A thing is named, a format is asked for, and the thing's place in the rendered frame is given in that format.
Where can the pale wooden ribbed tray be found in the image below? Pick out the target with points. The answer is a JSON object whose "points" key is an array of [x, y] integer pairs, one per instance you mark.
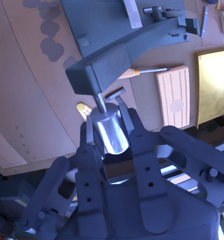
{"points": [[172, 90]]}

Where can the small yellow object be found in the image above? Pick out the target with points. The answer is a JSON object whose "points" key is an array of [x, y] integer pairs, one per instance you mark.
{"points": [[217, 5]]}

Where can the dark grey square block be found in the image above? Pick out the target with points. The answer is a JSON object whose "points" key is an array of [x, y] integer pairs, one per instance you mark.
{"points": [[83, 40]]}

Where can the slim grey metal bar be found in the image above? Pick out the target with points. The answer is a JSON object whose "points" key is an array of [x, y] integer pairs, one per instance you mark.
{"points": [[204, 20]]}

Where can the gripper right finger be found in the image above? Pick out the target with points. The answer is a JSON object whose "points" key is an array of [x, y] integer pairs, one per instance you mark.
{"points": [[153, 197]]}

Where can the dark blue round object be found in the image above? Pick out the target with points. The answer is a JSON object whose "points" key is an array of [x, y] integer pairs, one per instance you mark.
{"points": [[209, 1]]}

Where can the dark blue cabinet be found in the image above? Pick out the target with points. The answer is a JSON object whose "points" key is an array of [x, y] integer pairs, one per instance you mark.
{"points": [[5, 187]]}

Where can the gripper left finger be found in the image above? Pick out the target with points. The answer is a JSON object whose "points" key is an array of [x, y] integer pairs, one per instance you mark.
{"points": [[89, 206]]}

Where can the brass galley tray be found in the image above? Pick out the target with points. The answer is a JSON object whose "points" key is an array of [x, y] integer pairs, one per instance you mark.
{"points": [[215, 84]]}

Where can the cream ruler with yellow end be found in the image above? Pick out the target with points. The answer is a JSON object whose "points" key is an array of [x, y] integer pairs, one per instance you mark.
{"points": [[83, 110]]}

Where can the small dark grey bar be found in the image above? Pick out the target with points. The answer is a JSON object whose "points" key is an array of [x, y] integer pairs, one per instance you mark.
{"points": [[115, 93]]}

